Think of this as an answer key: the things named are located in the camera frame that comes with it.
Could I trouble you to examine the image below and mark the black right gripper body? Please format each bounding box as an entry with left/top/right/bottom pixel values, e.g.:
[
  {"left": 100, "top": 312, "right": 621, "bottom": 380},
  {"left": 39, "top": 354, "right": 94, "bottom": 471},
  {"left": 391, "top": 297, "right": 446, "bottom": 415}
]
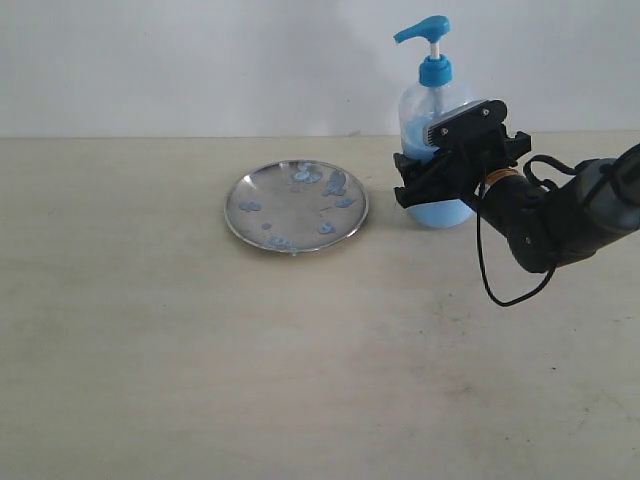
[{"left": 426, "top": 124, "right": 531, "bottom": 210}]

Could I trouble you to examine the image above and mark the blue soap pump bottle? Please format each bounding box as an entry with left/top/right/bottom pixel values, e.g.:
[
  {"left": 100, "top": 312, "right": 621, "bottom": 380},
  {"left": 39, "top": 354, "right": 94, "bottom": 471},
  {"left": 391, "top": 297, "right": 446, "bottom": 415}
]
[{"left": 393, "top": 15, "right": 473, "bottom": 229}]

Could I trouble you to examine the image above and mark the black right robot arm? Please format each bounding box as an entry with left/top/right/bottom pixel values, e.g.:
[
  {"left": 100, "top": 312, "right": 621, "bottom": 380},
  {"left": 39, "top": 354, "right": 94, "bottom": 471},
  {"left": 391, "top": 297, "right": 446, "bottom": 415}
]
[{"left": 394, "top": 126, "right": 639, "bottom": 273}]

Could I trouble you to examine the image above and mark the round steel plate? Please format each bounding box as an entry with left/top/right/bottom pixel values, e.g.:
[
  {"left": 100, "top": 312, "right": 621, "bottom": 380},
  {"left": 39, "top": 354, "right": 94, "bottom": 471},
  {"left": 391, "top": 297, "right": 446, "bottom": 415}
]
[{"left": 224, "top": 159, "right": 370, "bottom": 255}]

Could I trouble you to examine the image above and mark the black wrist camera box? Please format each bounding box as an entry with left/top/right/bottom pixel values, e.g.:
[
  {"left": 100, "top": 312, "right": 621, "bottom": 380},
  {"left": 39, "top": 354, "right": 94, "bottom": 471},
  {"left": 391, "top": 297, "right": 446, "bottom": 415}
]
[{"left": 422, "top": 99, "right": 508, "bottom": 148}]

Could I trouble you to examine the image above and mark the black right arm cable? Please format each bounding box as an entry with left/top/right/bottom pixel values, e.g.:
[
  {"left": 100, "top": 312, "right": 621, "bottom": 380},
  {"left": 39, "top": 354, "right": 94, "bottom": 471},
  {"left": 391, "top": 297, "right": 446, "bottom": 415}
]
[{"left": 473, "top": 154, "right": 576, "bottom": 308}]

